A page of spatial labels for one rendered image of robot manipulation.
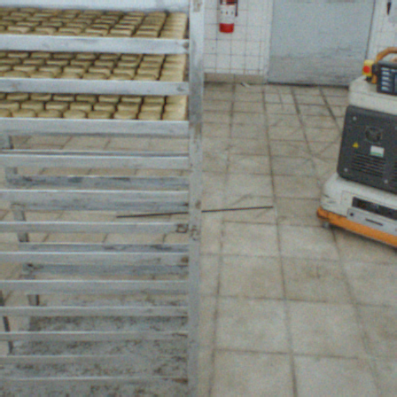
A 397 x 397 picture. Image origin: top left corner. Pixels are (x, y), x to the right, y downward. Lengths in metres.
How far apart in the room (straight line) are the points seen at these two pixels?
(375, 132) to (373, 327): 0.91
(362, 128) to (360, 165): 0.20
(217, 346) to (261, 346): 0.17
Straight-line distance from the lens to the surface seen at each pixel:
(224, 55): 5.08
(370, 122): 2.45
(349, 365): 2.01
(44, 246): 1.84
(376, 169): 2.52
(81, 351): 1.81
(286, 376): 1.92
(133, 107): 1.18
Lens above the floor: 1.45
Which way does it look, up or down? 26 degrees down
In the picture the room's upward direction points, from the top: 2 degrees clockwise
